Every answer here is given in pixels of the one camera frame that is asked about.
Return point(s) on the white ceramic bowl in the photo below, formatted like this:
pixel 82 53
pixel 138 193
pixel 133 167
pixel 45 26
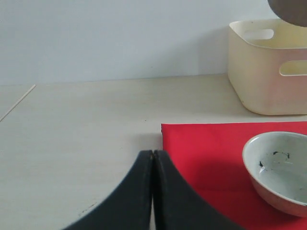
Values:
pixel 277 165

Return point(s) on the cream plastic bin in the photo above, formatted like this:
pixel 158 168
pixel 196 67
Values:
pixel 267 66

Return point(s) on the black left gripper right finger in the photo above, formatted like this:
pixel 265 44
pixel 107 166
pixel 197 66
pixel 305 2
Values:
pixel 176 204

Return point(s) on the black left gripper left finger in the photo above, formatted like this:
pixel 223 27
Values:
pixel 128 207

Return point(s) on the brown wooden plate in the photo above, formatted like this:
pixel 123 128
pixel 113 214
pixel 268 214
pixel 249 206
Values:
pixel 291 11

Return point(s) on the red table cloth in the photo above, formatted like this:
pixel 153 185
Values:
pixel 209 157

